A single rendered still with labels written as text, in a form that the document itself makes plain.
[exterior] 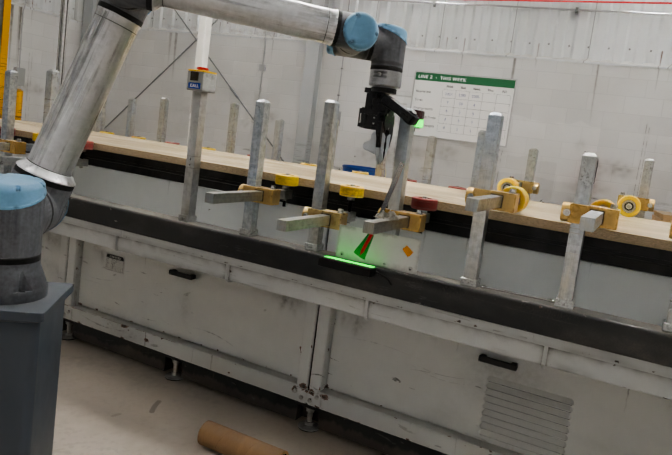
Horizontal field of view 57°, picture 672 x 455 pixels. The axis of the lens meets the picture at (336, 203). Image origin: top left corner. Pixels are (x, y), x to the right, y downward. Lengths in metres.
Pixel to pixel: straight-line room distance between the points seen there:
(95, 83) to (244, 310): 1.10
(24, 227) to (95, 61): 0.44
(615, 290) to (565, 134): 7.04
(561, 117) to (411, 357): 7.02
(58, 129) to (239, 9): 0.54
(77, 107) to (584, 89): 7.81
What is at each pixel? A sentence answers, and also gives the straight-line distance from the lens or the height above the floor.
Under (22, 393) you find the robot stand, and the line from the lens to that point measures 1.60.
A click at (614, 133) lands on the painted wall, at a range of 8.90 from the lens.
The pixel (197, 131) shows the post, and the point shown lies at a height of 1.02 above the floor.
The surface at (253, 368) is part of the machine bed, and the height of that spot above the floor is 0.17.
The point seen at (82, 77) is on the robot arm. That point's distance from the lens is 1.68.
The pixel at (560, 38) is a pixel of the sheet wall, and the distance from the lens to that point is 9.04.
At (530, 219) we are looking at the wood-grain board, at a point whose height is 0.89.
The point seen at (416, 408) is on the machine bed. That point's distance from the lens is 2.18.
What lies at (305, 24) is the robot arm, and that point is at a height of 1.32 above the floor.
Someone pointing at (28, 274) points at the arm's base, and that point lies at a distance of 1.58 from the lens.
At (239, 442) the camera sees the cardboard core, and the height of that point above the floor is 0.07.
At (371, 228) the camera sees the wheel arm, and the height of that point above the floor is 0.85.
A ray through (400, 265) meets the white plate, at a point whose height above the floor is 0.72.
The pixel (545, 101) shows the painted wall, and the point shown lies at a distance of 8.93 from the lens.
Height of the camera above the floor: 1.07
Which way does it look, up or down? 6 degrees down
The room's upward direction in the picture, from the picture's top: 7 degrees clockwise
